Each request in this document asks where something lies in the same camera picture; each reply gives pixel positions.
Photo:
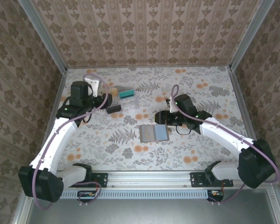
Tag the taupe leather card holder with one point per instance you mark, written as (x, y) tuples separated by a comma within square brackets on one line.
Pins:
[(153, 133)]

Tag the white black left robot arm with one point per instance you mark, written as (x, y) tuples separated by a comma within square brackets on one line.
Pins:
[(56, 140)]

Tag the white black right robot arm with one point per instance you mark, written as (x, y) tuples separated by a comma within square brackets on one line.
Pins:
[(224, 133)]

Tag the gold card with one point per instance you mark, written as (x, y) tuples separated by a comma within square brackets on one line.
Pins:
[(113, 92)]

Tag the dark card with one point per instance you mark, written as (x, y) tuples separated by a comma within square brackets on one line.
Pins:
[(114, 109)]

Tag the pale blue card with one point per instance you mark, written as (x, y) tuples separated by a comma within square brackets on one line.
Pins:
[(160, 133)]

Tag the teal card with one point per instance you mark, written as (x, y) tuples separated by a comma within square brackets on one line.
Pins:
[(126, 94)]

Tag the brown card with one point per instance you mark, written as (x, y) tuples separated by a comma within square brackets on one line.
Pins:
[(147, 134)]

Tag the clear acrylic organizer box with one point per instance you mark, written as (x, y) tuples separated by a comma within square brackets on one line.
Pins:
[(130, 106)]

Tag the grey metal panel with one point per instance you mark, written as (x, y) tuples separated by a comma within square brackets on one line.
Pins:
[(154, 212)]

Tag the black connector module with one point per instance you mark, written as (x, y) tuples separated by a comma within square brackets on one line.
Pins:
[(82, 199), (215, 198)]

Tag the aluminium side rail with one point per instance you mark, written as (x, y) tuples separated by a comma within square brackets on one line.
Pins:
[(243, 105), (60, 88)]

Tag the aluminium frame post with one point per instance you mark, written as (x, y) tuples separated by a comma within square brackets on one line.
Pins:
[(46, 37), (246, 35)]

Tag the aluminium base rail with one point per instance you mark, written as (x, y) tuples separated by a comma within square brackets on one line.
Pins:
[(149, 178)]

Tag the aluminium frame bar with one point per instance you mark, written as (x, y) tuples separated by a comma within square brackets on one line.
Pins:
[(18, 210), (276, 205)]

